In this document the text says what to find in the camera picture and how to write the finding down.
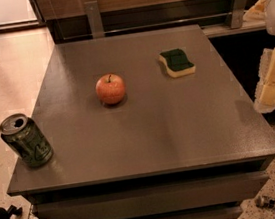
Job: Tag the grey drawer cabinet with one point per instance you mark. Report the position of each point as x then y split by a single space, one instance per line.
191 147

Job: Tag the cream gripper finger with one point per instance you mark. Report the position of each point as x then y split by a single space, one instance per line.
256 12
264 101

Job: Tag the right metal wall bracket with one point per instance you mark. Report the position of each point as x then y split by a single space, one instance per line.
234 17

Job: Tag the grey wall shelf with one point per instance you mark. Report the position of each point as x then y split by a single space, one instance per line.
214 31

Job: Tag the metal wall bracket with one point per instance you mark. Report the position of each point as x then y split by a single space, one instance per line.
234 17
94 17

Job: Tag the green and yellow sponge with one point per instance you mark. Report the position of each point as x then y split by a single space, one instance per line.
177 63

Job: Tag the green soda can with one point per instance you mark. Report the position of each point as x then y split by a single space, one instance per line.
22 134

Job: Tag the left metal wall bracket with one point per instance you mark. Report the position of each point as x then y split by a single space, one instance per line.
94 17

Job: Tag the red apple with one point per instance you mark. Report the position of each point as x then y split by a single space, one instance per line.
110 89

